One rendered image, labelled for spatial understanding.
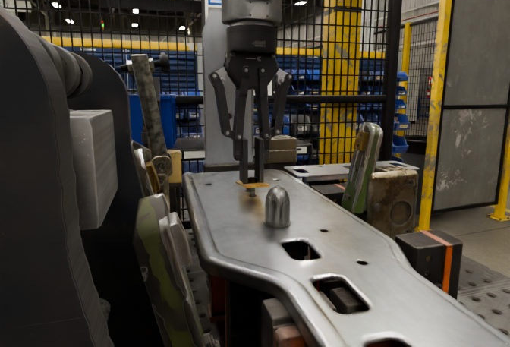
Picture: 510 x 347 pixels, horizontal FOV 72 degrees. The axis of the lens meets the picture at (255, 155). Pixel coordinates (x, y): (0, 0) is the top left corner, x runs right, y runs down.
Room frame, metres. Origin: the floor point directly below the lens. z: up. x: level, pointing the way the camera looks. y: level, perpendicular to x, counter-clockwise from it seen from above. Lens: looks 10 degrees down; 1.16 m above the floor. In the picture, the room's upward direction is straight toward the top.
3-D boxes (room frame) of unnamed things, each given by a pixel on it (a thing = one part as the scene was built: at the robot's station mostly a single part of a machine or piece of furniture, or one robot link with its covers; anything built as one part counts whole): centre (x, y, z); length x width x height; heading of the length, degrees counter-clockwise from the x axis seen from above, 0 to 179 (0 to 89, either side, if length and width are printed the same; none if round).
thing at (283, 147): (0.85, -0.05, 0.88); 0.08 x 0.08 x 0.36; 15
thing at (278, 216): (0.43, -0.03, 1.02); 0.03 x 0.03 x 0.07
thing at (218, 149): (0.81, 0.06, 1.17); 0.12 x 0.01 x 0.34; 105
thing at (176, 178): (0.60, 0.14, 0.88); 0.04 x 0.04 x 0.36; 15
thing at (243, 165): (0.55, 0.02, 1.06); 0.03 x 0.01 x 0.07; 15
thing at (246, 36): (0.55, 0.01, 1.21); 0.08 x 0.07 x 0.09; 105
